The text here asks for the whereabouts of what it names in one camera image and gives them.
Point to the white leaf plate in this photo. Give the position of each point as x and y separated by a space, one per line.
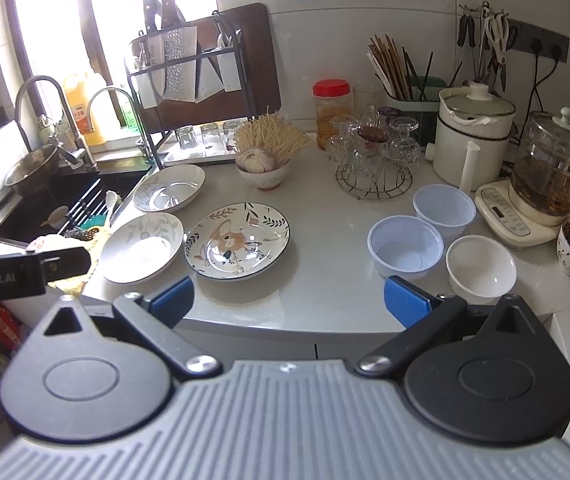
141 248
170 189

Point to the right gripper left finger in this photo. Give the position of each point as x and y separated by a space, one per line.
152 320

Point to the brown cutting board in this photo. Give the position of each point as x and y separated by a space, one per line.
259 58

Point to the green chopstick holder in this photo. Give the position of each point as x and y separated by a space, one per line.
424 104

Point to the white electric cooking pot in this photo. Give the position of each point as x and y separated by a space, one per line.
471 122

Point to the black dish rack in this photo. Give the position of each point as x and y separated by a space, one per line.
147 76

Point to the drinking glass right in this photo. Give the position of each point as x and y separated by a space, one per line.
230 128

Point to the hanging scissors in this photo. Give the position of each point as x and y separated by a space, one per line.
495 31

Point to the drinking glass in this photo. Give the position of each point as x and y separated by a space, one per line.
211 137
230 128
186 138

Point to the orange detergent bottle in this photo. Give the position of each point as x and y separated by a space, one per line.
78 88

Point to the glass kettle on base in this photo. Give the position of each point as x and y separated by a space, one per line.
528 208

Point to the translucent plastic bowl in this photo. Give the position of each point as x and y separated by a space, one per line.
404 245
448 209

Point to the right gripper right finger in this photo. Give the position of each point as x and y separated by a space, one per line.
425 319

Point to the drinking glass middle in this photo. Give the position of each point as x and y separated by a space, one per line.
211 137

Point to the floral patterned plate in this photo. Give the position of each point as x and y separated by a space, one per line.
236 241

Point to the steel pot in sink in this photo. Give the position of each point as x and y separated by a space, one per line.
34 171

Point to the white dish brush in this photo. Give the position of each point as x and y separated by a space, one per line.
113 201

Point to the black wall power strip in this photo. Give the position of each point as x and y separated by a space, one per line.
525 37

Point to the black sink drain rack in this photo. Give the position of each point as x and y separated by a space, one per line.
90 209

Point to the white ceramic bowl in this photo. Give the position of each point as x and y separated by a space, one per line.
480 270

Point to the wire rack with glass cups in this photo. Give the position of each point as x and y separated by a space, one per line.
373 162

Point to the cleaver knife in rack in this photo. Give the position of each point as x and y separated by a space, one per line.
180 45

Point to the red lid plastic jar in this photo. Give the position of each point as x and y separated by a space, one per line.
332 98

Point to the bowl with garlic and noodles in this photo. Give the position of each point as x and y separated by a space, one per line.
261 169

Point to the drinking glass left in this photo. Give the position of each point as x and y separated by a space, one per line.
186 138

